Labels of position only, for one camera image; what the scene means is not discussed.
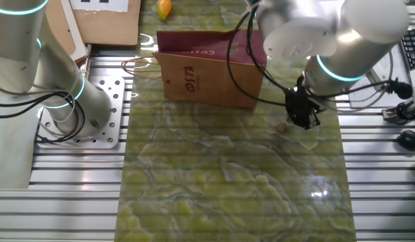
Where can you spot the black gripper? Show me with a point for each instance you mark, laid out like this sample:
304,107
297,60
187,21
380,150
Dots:
299,104

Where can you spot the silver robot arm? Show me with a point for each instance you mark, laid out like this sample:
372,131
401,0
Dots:
59,87

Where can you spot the green marble pattern mat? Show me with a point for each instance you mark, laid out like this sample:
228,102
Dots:
227,168

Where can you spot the Costa paper bag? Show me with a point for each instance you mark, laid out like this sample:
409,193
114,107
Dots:
210,80

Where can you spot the black keyboard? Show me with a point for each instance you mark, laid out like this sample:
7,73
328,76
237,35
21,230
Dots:
412,47

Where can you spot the yellow toy mango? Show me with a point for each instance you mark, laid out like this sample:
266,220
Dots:
164,9

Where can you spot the brown cardboard sheet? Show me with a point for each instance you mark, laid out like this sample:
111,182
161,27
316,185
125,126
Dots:
106,27

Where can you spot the checkerboard calibration paper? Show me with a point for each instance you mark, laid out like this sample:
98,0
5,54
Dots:
99,5

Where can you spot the white framed brown board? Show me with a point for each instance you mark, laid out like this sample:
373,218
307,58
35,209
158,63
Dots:
74,33

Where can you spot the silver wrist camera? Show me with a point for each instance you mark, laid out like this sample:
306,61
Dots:
378,75

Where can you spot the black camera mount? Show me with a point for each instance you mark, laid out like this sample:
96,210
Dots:
400,112

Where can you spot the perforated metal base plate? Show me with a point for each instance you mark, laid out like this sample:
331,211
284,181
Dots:
116,111

